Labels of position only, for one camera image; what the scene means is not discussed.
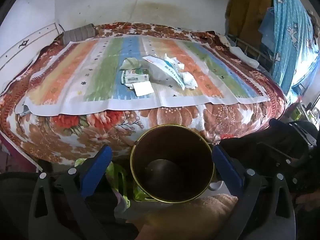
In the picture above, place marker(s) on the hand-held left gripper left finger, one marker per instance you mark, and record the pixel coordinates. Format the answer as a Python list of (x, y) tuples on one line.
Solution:
[(96, 170)]

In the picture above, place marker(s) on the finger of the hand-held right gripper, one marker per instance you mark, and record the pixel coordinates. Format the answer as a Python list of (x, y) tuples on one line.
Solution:
[(277, 125)]

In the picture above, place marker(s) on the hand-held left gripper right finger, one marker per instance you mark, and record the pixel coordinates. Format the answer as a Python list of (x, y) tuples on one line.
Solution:
[(226, 170)]

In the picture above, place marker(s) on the brown bin with gold rim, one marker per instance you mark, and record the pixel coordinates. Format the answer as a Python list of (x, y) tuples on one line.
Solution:
[(175, 142)]

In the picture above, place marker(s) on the white paper sheet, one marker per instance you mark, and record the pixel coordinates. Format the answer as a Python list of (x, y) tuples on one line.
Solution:
[(143, 88)]

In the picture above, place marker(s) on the green and white carton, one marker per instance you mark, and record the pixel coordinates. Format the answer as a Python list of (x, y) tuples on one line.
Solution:
[(135, 76)]

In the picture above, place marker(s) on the pale snack wrapper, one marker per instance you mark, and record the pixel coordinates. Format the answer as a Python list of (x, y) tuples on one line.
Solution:
[(130, 63)]

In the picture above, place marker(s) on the white printed plastic wrapper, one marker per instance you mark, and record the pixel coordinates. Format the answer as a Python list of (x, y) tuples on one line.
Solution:
[(170, 73)]

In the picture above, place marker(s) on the pale blue face mask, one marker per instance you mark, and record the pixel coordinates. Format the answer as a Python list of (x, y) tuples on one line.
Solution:
[(173, 61)]

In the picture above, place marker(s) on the small green box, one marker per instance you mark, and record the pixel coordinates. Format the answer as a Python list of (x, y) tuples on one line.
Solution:
[(297, 112)]

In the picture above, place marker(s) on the floral blanket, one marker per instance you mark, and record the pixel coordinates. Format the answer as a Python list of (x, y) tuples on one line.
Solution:
[(100, 130)]

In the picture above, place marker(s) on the tan plush cloth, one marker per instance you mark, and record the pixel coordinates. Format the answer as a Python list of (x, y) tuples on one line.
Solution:
[(190, 215)]

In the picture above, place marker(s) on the white cloth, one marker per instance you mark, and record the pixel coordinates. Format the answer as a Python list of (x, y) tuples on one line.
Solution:
[(243, 55)]

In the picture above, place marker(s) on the metal rack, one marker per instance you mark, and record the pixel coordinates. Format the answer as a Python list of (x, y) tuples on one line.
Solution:
[(246, 45)]

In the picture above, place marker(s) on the striped colourful mat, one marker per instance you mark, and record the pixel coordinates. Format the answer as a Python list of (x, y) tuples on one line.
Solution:
[(75, 80)]

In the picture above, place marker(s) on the maroon cloth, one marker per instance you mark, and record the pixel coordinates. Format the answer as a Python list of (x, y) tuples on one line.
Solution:
[(5, 142)]

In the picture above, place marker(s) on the blue printed curtain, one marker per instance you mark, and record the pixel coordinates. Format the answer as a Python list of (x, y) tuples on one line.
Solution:
[(290, 30)]

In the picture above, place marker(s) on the blue bag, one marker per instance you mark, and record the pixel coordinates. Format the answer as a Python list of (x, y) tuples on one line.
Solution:
[(266, 27)]

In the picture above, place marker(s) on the mustard hanging garment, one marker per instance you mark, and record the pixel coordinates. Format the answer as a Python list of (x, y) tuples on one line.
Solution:
[(247, 12)]

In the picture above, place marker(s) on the grey striped pillow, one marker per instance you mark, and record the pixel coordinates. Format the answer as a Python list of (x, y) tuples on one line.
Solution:
[(78, 33)]

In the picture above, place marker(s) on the white headboard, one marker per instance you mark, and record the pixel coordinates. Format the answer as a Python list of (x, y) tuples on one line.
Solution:
[(30, 42)]

